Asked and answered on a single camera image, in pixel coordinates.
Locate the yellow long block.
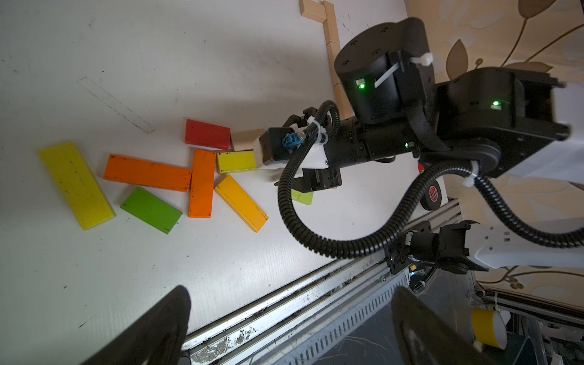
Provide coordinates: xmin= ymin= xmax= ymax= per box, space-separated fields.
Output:
xmin=38 ymin=142 xmax=116 ymax=231

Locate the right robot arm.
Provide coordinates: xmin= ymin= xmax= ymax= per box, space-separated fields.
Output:
xmin=253 ymin=18 xmax=583 ymax=274

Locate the orange long block flat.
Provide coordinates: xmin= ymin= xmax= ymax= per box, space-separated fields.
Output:
xmin=103 ymin=155 xmax=192 ymax=193

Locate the yellow-green long block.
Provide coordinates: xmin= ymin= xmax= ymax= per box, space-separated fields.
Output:
xmin=217 ymin=151 xmax=256 ymax=174

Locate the black tape roll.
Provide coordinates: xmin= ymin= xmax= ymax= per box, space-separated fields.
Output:
xmin=420 ymin=180 xmax=443 ymax=211

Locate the light green small block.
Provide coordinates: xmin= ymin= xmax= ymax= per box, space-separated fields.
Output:
xmin=291 ymin=189 xmax=313 ymax=205

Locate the wood long block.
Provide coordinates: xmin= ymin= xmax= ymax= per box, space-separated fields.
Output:
xmin=326 ymin=41 xmax=341 ymax=86
xmin=322 ymin=1 xmax=340 ymax=45

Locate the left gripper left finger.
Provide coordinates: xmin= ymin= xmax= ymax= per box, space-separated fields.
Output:
xmin=84 ymin=285 xmax=191 ymax=364

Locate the wood small block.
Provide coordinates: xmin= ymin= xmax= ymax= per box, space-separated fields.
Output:
xmin=299 ymin=0 xmax=326 ymax=24

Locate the amber yellow block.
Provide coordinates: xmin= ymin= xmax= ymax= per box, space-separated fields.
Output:
xmin=214 ymin=175 xmax=269 ymax=233

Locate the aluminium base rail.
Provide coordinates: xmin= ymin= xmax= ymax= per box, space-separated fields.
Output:
xmin=179 ymin=198 xmax=462 ymax=365

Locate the wood long block vertical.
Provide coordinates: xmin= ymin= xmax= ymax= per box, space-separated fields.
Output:
xmin=333 ymin=83 xmax=354 ymax=120

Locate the dark green block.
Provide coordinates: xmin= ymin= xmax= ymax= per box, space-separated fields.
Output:
xmin=120 ymin=186 xmax=183 ymax=234

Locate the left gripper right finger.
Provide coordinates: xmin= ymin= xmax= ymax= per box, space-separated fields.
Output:
xmin=391 ymin=287 xmax=493 ymax=364

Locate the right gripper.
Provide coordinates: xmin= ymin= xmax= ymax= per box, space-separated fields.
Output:
xmin=301 ymin=117 xmax=411 ymax=192

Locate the wood block beside red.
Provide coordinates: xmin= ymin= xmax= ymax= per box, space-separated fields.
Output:
xmin=231 ymin=129 xmax=265 ymax=151

